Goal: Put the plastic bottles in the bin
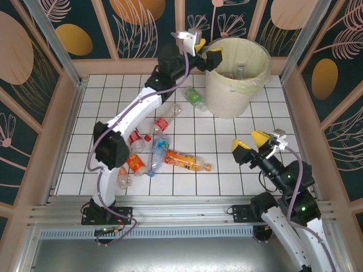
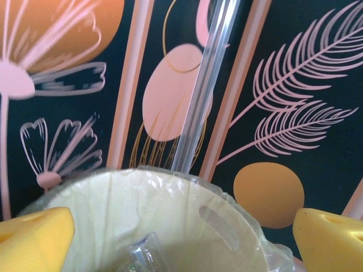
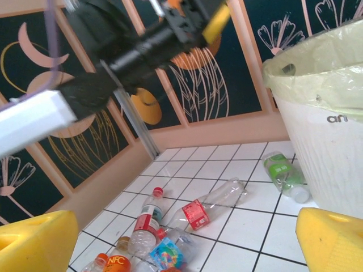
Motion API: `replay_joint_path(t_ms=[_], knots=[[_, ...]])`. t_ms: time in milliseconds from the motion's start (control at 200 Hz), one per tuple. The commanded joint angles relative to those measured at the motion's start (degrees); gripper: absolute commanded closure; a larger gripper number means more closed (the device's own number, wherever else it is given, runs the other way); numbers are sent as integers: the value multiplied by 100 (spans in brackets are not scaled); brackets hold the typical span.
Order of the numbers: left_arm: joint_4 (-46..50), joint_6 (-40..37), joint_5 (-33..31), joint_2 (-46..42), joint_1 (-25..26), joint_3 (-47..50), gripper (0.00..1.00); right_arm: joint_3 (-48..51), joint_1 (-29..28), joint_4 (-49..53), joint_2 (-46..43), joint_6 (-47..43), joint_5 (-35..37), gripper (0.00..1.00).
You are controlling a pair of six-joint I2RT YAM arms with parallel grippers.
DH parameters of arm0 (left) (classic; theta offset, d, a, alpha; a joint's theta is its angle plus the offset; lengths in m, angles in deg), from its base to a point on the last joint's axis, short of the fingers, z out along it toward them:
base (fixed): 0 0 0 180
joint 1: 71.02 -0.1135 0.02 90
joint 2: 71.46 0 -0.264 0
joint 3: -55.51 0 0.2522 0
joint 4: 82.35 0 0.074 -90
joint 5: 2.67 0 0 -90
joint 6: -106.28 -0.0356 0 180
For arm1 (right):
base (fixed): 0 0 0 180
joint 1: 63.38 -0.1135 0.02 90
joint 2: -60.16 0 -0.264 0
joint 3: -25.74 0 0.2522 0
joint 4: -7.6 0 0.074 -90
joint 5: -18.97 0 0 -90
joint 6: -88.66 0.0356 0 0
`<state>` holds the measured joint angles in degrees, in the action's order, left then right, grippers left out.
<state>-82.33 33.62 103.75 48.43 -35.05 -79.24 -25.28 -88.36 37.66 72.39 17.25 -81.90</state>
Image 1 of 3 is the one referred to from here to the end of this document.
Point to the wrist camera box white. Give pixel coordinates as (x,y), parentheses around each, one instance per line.
(190,39)
(279,139)

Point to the large bottle blue label blue cap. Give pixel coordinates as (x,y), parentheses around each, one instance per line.
(158,153)

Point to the red-capped bottle red white label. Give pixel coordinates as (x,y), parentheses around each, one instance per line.
(136,140)

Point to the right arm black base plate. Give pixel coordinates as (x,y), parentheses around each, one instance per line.
(242,212)

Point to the clear bottle green label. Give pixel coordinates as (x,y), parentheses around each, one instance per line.
(194,97)

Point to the aluminium mounting rail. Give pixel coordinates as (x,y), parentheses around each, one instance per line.
(181,211)

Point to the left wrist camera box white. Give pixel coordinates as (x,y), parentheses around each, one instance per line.
(190,39)

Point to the amber tea bottle red label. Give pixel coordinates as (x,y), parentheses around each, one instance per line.
(227,76)

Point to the cream plastic waste bin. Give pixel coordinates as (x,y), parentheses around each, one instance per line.
(227,102)

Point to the orange juice bottle orange label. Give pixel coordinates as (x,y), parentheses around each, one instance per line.
(181,161)

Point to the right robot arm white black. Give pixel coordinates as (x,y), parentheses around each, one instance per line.
(303,209)

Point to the aluminium frame post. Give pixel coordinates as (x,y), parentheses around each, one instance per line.
(68,68)
(308,28)

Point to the clear unlabelled plastic bottle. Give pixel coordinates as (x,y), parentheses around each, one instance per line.
(241,72)

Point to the aluminium side rail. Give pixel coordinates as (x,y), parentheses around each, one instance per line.
(295,119)
(65,141)

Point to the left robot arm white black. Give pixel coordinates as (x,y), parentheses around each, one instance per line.
(136,110)

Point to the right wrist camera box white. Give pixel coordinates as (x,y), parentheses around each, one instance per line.
(279,139)

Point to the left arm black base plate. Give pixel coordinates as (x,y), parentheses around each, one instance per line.
(123,215)

